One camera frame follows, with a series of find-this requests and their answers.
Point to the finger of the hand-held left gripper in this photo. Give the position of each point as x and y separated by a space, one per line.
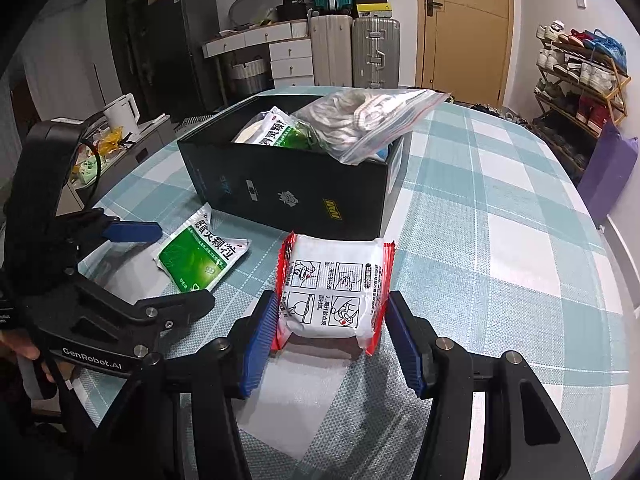
132 231
180 305

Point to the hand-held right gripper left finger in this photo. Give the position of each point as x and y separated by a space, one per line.
257 345

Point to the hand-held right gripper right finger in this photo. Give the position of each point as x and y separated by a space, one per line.
407 345

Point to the red and white packet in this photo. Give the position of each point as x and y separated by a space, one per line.
330 290

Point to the black cardboard box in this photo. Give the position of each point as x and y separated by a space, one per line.
280 200

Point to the small green and white packet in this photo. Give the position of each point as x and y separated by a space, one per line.
300 137

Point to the person's left hand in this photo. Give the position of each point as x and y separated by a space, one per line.
20 347

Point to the green toy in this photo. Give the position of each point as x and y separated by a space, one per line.
86 170

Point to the yellow wrapper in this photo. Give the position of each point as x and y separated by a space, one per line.
111 140

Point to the white electric kettle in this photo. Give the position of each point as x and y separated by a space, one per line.
122 115

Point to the teal checked tablecloth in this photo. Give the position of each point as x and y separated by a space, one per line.
500 240

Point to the black refrigerator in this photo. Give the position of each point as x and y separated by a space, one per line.
180 55

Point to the ribbed grey bin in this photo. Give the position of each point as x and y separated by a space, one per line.
250 75

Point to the white drawer desk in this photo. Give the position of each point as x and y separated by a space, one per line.
290 55

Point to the purple bag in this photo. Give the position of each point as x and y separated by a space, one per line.
607 175

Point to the beige suitcase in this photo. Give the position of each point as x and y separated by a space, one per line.
330 52

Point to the black bag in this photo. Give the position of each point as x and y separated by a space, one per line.
292 2

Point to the silver suitcase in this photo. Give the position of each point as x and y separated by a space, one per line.
375 52

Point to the shoe rack with shoes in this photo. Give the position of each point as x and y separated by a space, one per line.
575 80

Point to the wooden door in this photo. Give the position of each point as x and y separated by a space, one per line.
465 25

